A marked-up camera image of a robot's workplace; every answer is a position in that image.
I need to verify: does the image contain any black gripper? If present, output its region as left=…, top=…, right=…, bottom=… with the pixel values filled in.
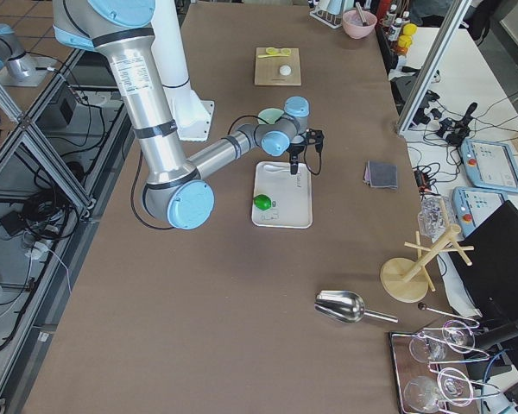
left=287, top=129, right=325, bottom=175

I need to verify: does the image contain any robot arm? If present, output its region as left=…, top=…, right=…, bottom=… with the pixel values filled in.
left=53, top=1, right=317, bottom=230

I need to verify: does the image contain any light green bowl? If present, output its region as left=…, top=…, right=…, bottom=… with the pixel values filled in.
left=257, top=108, right=284, bottom=124

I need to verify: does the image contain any pink bowl with ice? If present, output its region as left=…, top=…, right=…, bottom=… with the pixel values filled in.
left=342, top=9, right=378, bottom=39

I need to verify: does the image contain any cream rectangular tray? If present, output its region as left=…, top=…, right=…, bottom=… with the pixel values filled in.
left=251, top=161, right=313, bottom=229

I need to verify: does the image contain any green lime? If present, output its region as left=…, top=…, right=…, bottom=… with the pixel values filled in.
left=253, top=194, right=272, bottom=211

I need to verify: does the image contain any grey folded cloth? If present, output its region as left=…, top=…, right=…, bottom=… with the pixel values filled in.
left=363, top=160, right=398, bottom=190

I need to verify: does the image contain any wooden cutting board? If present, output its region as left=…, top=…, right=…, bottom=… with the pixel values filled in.
left=254, top=47, right=301, bottom=86

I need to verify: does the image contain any yellow plastic knife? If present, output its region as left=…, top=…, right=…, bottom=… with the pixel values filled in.
left=256, top=52, right=288, bottom=59

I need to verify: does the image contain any metal scoop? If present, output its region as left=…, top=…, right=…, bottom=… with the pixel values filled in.
left=314, top=290, right=399, bottom=323

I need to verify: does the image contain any wooden mug tree stand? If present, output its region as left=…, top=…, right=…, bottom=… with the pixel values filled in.
left=380, top=198, right=474, bottom=303

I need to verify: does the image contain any lower blue teach pendant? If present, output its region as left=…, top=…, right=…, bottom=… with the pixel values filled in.
left=452, top=186, right=508, bottom=237

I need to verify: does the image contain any blue teach pendant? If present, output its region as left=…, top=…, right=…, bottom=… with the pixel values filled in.
left=452, top=186, right=508, bottom=237
left=460, top=139, right=518, bottom=193

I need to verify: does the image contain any upper blue teach pendant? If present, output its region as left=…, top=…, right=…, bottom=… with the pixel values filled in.
left=460, top=139, right=518, bottom=193

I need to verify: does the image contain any black monitor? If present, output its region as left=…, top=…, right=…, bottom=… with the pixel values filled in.
left=450, top=201, right=518, bottom=320

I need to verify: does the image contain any wine glass far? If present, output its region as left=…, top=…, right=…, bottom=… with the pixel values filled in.
left=409, top=320, right=475, bottom=363

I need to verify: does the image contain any wine glass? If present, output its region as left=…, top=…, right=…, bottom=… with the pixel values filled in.
left=403, top=367, right=474, bottom=413
left=409, top=320, right=475, bottom=363

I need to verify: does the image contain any black glass rack tray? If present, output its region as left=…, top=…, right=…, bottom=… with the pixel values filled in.
left=388, top=321, right=502, bottom=413

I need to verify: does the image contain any wine glass near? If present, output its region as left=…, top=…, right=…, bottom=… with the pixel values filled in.
left=403, top=367, right=474, bottom=413

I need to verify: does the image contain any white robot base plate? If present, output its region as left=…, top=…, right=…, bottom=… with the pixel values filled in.
left=169, top=85, right=215, bottom=141

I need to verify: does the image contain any aluminium frame post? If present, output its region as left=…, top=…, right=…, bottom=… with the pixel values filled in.
left=395, top=0, right=471, bottom=136

